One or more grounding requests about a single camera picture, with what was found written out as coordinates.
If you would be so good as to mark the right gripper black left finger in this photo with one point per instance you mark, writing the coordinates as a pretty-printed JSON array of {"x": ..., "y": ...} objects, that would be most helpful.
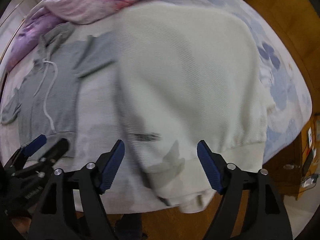
[{"x": 55, "y": 214}]

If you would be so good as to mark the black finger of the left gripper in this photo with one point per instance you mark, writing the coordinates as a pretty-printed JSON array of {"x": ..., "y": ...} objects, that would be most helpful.
[
  {"x": 21, "y": 155},
  {"x": 50, "y": 152}
]

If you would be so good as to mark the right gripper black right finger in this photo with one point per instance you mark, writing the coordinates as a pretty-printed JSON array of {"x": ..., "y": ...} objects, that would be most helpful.
[{"x": 250, "y": 207}]

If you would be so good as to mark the white knit sweater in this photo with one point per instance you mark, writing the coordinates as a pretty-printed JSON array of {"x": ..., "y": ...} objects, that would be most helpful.
[{"x": 189, "y": 73}]

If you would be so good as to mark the pink purple floral quilt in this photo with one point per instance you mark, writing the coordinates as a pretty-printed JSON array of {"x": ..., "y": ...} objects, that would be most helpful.
[{"x": 49, "y": 13}]

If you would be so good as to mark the grey hoodie with drawstrings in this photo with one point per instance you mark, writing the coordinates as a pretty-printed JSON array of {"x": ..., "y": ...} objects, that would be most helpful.
[{"x": 47, "y": 99}]

